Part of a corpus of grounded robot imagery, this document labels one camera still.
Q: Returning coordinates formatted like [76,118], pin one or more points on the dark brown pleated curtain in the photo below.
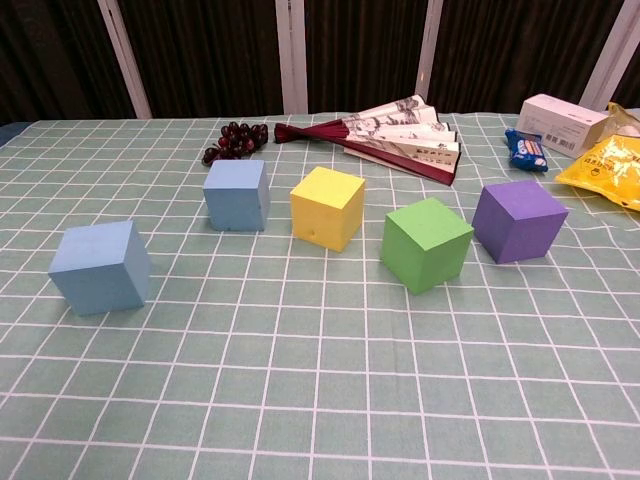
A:
[210,50]

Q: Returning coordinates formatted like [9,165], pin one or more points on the light blue foam cube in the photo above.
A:
[95,270]
[235,197]

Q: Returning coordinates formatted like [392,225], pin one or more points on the painted paper folding fan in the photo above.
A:
[400,135]

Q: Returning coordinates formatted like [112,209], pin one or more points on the white cardboard box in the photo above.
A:
[555,120]

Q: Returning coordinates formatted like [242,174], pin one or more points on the white metal frame post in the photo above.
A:
[291,55]
[432,45]
[610,55]
[125,60]

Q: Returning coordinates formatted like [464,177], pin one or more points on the purple foam cube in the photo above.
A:
[515,220]

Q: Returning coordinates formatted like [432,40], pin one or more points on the yellow foam cube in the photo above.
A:
[322,210]

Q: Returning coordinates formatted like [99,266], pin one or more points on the yellow snack bag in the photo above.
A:
[610,170]

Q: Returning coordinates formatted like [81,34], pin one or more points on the blue cookie packet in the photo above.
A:
[527,152]

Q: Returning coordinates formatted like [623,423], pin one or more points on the green checkered tablecloth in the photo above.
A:
[320,375]

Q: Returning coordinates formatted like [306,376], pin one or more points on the green foam cube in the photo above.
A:
[425,245]

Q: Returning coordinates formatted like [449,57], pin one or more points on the blue table pad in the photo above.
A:
[6,135]

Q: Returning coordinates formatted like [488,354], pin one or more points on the dark red grape bunch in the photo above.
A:
[240,140]

